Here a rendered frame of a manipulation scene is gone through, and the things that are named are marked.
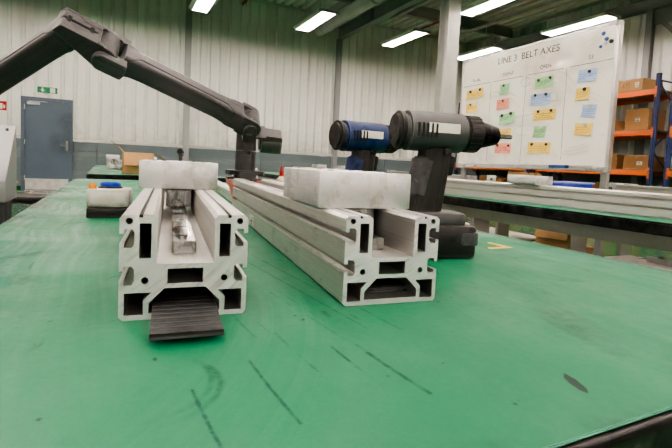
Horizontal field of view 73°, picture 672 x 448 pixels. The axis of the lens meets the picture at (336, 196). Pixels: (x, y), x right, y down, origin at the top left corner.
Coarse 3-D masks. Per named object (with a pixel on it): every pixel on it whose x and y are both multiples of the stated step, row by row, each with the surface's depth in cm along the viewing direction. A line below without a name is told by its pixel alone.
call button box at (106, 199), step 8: (88, 192) 91; (96, 192) 92; (104, 192) 92; (112, 192) 93; (120, 192) 93; (128, 192) 94; (88, 200) 92; (96, 200) 92; (104, 200) 93; (112, 200) 93; (120, 200) 94; (128, 200) 94; (88, 208) 92; (96, 208) 92; (104, 208) 93; (112, 208) 93; (120, 208) 94; (88, 216) 92; (96, 216) 92; (104, 216) 93; (112, 216) 93; (120, 216) 94
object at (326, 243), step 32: (256, 192) 85; (256, 224) 84; (288, 224) 62; (320, 224) 53; (352, 224) 42; (384, 224) 51; (416, 224) 45; (288, 256) 62; (320, 256) 49; (352, 256) 42; (384, 256) 44; (416, 256) 45; (352, 288) 45; (416, 288) 45
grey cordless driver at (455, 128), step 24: (408, 120) 66; (432, 120) 66; (456, 120) 68; (480, 120) 69; (408, 144) 67; (432, 144) 67; (456, 144) 68; (480, 144) 69; (432, 168) 68; (432, 192) 68; (456, 216) 68; (456, 240) 68
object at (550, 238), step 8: (128, 152) 310; (128, 160) 308; (136, 160) 310; (128, 168) 311; (136, 168) 313; (536, 232) 431; (544, 232) 427; (552, 232) 423; (536, 240) 436; (544, 240) 431; (552, 240) 426; (560, 240) 422; (568, 240) 417; (568, 248) 417; (592, 248) 436
